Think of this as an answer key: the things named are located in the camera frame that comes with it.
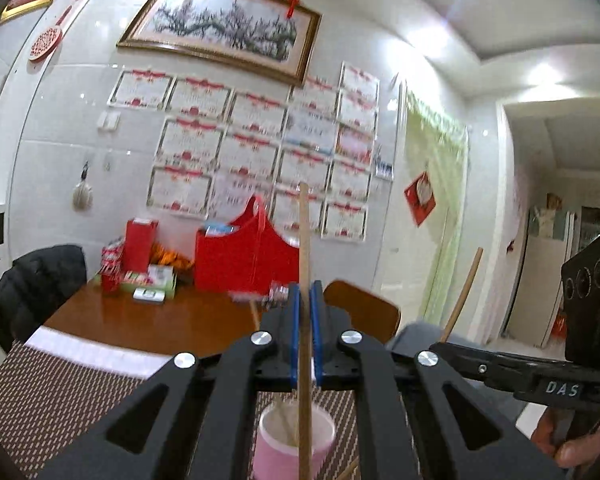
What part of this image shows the black jacket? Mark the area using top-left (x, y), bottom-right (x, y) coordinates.
top-left (0, 244), bottom-right (88, 356)

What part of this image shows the white table cover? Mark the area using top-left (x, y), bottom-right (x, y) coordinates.
top-left (24, 325), bottom-right (177, 382)

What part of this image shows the pink cup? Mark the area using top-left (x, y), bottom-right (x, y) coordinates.
top-left (252, 400), bottom-right (337, 480)

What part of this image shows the red diamond wall decoration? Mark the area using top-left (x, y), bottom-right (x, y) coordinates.
top-left (404, 171), bottom-right (437, 227)

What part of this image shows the group of wall certificates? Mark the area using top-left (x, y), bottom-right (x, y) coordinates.
top-left (106, 61), bottom-right (381, 243)

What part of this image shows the orange snack bag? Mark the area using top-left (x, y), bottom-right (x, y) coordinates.
top-left (150, 242), bottom-right (196, 273)

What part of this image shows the red box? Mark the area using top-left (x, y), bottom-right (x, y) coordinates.
top-left (125, 218), bottom-right (159, 273)

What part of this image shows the dark foil packet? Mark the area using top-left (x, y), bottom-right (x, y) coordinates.
top-left (229, 284), bottom-right (289, 307)

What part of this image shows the red fan wall decoration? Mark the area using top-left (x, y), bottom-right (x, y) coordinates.
top-left (28, 0), bottom-right (92, 62)

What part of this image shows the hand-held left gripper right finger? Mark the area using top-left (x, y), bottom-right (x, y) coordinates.
top-left (309, 281), bottom-right (571, 480)

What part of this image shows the small white box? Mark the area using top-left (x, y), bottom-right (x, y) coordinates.
top-left (132, 287), bottom-right (167, 304)

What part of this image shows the light green curtain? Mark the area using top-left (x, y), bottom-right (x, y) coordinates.
top-left (399, 87), bottom-right (470, 333)

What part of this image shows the hanging round brush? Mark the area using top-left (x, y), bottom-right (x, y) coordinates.
top-left (71, 160), bottom-right (94, 209)

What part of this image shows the green box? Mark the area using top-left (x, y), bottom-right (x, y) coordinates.
top-left (120, 265), bottom-right (177, 296)

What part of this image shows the person's right hand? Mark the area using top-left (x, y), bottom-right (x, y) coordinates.
top-left (531, 407), bottom-right (600, 472)

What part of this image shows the white refrigerator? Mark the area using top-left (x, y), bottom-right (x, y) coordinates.
top-left (500, 207), bottom-right (578, 348)

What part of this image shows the framed tree painting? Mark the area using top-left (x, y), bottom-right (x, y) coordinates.
top-left (116, 0), bottom-right (323, 87)

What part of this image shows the wooden chair back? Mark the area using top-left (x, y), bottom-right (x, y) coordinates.
top-left (324, 280), bottom-right (402, 347)

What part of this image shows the red gift bag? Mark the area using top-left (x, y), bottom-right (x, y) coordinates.
top-left (194, 194), bottom-right (301, 295)

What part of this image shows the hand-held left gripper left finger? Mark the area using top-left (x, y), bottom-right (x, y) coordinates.
top-left (37, 284), bottom-right (301, 480)

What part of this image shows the grey garment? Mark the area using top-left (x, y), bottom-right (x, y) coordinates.
top-left (384, 322), bottom-right (448, 357)

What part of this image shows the red can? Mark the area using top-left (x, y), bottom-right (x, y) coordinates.
top-left (100, 237), bottom-right (128, 293)

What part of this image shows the brown dotted tablecloth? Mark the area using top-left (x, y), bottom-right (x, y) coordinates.
top-left (0, 340), bottom-right (528, 480)

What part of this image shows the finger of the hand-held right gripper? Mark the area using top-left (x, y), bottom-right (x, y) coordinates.
top-left (429, 341), bottom-right (567, 402)

